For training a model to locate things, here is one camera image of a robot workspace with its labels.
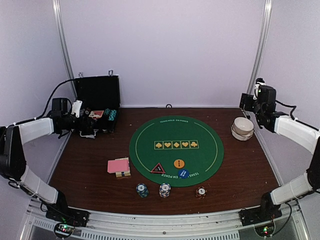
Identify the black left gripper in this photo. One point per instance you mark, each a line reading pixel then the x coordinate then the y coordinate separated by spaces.
pixel 87 127

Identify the black poker case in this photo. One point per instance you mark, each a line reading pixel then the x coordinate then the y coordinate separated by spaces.
pixel 98 93

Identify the pink playing card deck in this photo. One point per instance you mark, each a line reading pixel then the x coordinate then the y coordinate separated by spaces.
pixel 114 166

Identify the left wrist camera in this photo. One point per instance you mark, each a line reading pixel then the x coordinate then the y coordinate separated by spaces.
pixel 76 108

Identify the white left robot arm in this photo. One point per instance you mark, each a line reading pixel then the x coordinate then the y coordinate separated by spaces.
pixel 17 137

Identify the orange round button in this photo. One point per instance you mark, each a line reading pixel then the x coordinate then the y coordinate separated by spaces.
pixel 179 163

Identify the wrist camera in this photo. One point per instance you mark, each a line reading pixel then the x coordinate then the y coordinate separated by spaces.
pixel 76 108
pixel 258 88

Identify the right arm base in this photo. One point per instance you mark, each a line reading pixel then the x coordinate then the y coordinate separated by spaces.
pixel 263 223

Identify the brown chip stack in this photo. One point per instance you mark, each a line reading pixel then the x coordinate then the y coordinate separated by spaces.
pixel 200 192

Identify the red card deck in case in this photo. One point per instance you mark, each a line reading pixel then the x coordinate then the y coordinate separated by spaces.
pixel 96 114

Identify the blue round button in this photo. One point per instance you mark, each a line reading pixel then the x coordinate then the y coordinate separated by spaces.
pixel 183 173

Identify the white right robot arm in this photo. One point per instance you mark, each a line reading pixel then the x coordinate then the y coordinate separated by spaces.
pixel 293 147

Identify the upper white bowl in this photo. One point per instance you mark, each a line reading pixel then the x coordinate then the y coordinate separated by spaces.
pixel 242 125

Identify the dark blue chip stack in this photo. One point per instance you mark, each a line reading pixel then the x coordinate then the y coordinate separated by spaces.
pixel 142 190

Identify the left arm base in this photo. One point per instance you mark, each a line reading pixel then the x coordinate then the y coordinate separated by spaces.
pixel 66 224

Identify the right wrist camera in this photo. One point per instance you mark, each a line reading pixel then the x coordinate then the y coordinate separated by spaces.
pixel 258 88

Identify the red triangular dealer marker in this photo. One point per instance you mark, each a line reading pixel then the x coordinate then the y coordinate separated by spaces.
pixel 158 169

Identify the blue white chip stack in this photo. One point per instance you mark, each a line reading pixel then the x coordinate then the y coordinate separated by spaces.
pixel 164 190

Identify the round green poker mat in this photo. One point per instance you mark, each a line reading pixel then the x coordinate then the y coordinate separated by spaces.
pixel 166 139

